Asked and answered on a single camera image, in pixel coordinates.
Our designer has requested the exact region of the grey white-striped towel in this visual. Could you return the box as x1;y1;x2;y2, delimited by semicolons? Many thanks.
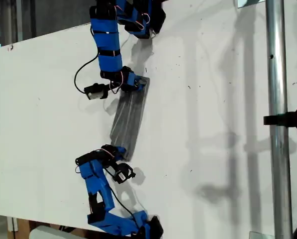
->
109;76;151;161

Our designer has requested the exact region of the white box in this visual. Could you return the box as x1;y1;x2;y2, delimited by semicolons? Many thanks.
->
29;225;87;239

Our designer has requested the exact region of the wooden table leg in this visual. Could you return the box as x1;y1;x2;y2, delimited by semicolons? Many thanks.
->
7;216;31;239

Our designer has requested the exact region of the black clamp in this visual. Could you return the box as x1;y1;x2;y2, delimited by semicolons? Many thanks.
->
263;106;297;132

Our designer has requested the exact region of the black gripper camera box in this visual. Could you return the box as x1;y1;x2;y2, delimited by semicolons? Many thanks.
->
84;83;109;101
112;162;137;185

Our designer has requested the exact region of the black camera cable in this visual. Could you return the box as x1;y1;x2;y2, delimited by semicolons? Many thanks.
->
74;52;99;95
103;167;140;228

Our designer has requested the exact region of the steel post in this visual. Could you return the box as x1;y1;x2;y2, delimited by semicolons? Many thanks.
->
265;0;295;239

